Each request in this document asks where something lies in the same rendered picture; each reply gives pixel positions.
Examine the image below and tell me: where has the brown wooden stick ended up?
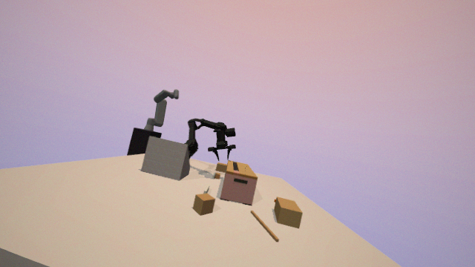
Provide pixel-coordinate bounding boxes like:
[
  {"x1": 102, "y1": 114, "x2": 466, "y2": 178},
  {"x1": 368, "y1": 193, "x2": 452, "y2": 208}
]
[{"x1": 251, "y1": 211, "x2": 279, "y2": 242}]

